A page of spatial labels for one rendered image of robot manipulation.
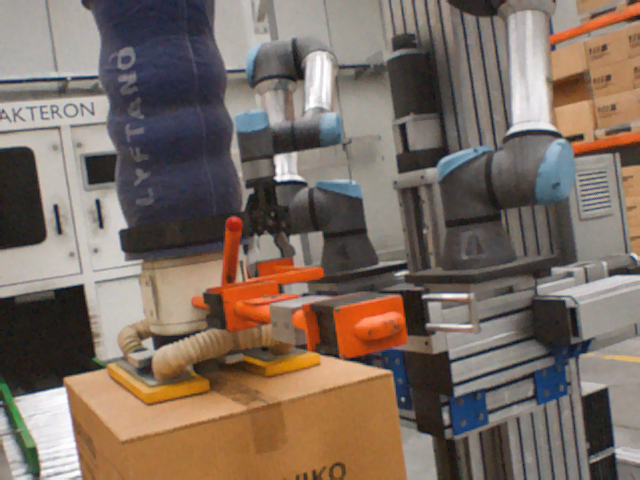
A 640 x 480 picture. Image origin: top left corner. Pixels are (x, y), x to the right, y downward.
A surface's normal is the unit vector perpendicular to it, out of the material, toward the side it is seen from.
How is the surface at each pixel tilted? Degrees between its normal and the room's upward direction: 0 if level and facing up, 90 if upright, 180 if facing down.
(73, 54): 90
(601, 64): 88
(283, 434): 90
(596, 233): 90
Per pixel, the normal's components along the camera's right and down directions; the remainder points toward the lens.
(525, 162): -0.56, -0.18
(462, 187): -0.55, 0.12
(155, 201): -0.22, -0.03
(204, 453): 0.44, -0.03
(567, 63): -0.87, 0.14
